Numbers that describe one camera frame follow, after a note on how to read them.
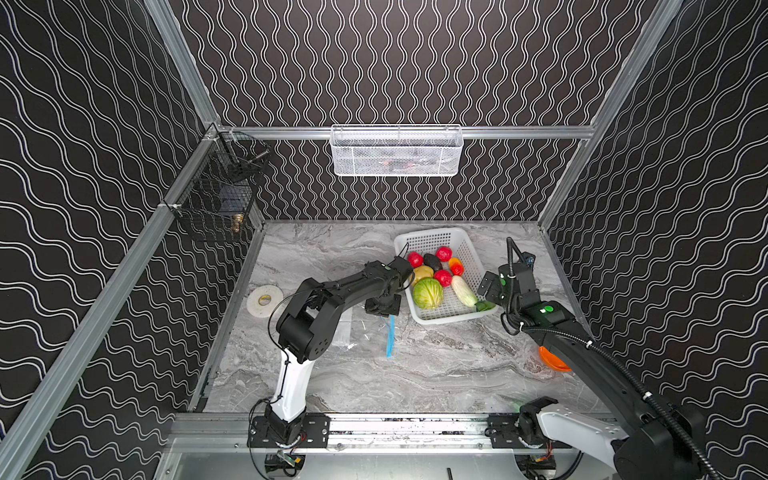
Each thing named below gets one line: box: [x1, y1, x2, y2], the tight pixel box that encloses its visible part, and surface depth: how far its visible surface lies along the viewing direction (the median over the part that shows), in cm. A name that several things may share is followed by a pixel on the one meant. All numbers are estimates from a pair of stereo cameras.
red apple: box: [407, 251, 424, 269], surface depth 106 cm
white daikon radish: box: [451, 275, 478, 308], surface depth 99 cm
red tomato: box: [434, 269, 452, 287], surface depth 100 cm
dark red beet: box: [435, 246, 453, 263], surface depth 106 cm
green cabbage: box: [413, 277, 444, 310], surface depth 93 cm
